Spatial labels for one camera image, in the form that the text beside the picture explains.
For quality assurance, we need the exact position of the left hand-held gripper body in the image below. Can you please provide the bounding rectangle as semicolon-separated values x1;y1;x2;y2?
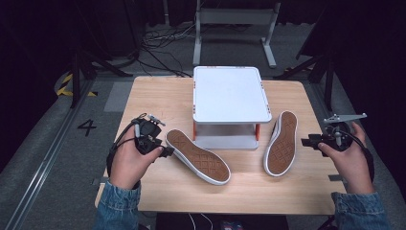
131;112;168;156

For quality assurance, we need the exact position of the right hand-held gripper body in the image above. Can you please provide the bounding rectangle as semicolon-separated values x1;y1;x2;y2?
318;112;369;153

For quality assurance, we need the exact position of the grey metal stand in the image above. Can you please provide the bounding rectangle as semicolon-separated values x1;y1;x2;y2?
192;0;282;69

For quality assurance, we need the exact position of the bundle of floor cables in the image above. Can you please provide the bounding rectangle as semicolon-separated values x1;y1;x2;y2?
136;22;199;79

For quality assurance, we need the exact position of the person's right hand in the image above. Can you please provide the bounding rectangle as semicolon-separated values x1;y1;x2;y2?
317;122;375;195

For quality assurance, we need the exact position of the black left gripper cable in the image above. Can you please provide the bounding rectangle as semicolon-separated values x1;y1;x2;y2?
105;112;148;175

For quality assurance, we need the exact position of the yellow black hazard tape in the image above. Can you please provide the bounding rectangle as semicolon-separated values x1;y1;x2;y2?
56;72;99;98

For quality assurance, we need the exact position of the black canvas sneaker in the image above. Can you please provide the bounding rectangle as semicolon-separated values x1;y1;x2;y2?
262;109;299;178
164;128;232;186

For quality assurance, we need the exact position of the person's left hand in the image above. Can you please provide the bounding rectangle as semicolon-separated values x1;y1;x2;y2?
109;126;165;191

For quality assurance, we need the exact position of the white cable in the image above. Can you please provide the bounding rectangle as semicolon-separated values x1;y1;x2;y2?
188;213;215;230

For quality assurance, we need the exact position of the white two-tier shoe rack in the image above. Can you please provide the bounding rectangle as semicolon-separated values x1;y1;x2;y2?
192;65;274;151

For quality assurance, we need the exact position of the metal floor rail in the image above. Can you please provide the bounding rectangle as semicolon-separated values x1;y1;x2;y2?
4;80;96;230

